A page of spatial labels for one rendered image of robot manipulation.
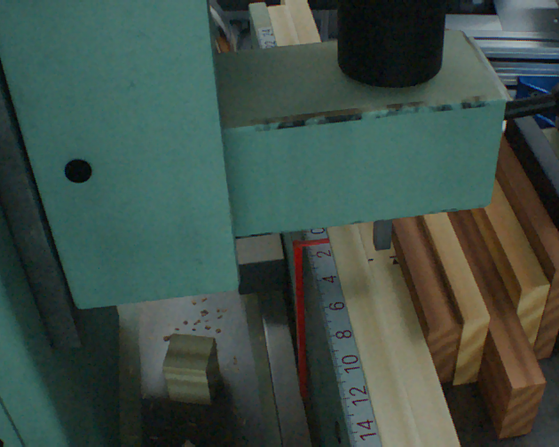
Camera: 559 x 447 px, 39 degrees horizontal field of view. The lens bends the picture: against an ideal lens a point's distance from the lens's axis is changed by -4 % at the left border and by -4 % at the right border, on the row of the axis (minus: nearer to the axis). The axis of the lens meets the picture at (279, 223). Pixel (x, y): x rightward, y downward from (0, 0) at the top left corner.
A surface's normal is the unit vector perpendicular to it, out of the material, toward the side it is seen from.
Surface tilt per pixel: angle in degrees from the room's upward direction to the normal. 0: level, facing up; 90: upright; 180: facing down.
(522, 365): 0
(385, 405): 0
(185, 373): 90
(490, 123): 90
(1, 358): 90
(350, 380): 0
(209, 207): 90
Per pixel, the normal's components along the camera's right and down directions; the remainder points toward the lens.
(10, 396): 0.14, 0.66
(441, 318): -0.05, -0.74
